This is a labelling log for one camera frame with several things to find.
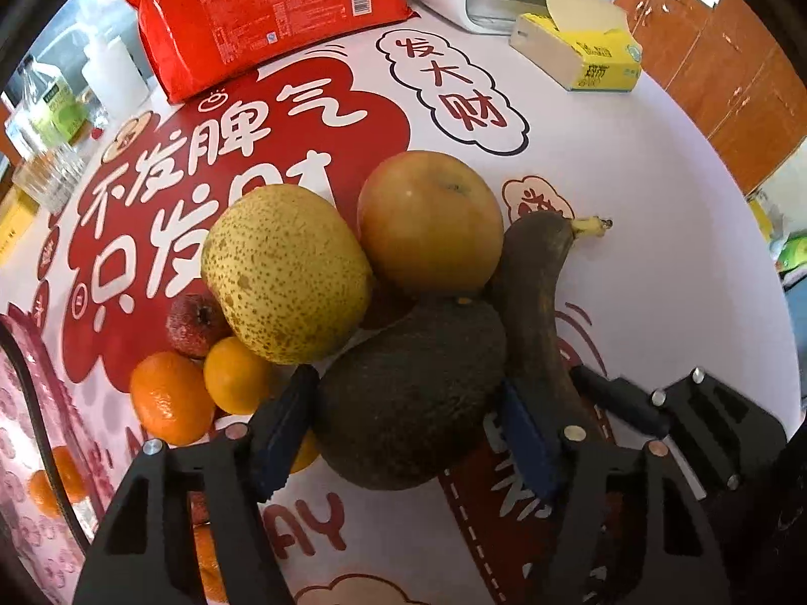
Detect clear drinking glass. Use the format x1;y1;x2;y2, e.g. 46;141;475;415
11;142;86;212

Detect black cable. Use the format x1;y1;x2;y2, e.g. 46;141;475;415
0;331;95;556

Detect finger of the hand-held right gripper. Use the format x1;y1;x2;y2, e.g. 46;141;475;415
570;366;789;505

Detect wooden cabinets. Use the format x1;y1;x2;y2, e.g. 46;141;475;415
614;0;807;196

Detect red paper cup package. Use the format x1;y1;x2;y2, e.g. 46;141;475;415
126;0;414;103

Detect white squeeze bottle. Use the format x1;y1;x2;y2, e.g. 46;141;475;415
82;34;149;120

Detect dark green avocado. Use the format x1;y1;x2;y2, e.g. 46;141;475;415
312;295;510;491

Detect pink glass fruit plate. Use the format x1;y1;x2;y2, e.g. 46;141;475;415
0;312;111;587

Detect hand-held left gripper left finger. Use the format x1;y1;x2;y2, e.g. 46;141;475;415
74;364;321;605

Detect yellow tissue box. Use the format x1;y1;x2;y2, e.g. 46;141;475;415
509;0;644;94

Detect large orange tangerine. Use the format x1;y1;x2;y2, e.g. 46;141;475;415
129;351;216;447
49;446;89;505

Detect yellow tin box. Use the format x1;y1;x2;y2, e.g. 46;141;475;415
0;192;39;266

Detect overripe brown banana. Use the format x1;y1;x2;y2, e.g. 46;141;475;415
485;211;614;448

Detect small red fruit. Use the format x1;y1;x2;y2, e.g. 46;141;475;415
165;293;233;360

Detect clear plastic bottle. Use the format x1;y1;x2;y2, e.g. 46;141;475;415
3;56;89;152

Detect red white printed tablecloth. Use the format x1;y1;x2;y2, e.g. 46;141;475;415
0;0;804;605

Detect yellow speckled pear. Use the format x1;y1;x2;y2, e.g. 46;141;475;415
200;184;374;367

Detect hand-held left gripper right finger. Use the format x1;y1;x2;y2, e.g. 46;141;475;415
501;381;732;605

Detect red yellow apple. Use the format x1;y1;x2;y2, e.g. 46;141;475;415
357;150;505;296

